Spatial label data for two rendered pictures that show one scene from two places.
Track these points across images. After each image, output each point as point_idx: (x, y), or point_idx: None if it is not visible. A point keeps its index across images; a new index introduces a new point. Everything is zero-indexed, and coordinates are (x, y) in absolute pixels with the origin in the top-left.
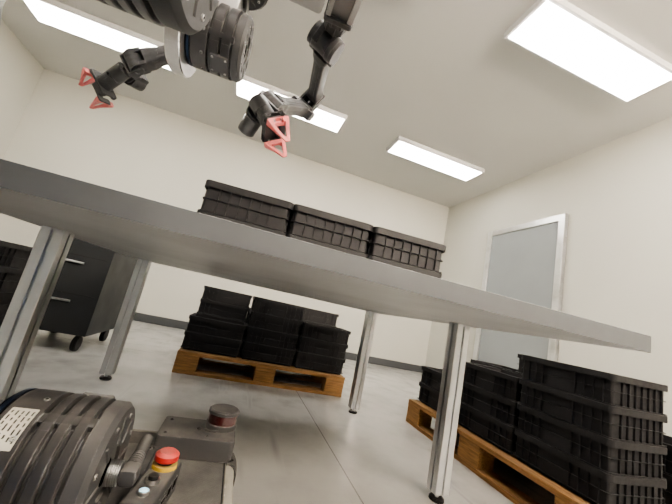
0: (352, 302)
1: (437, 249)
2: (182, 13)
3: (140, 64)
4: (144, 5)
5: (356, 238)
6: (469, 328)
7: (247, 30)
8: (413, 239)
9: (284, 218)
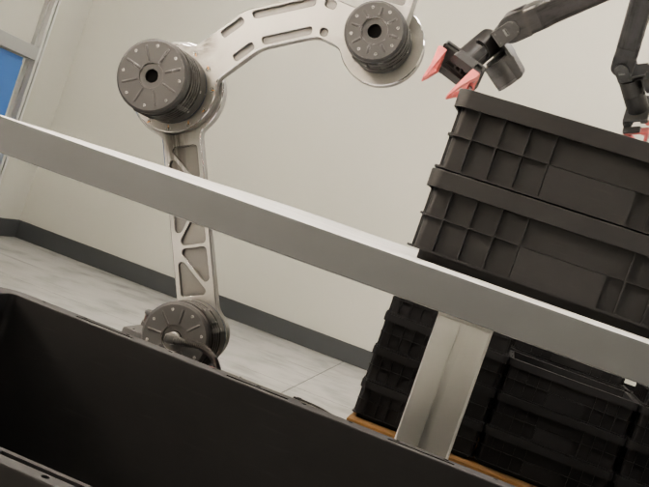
0: None
1: (458, 109)
2: (145, 110)
3: (612, 62)
4: (150, 115)
5: None
6: (437, 318)
7: (347, 22)
8: None
9: None
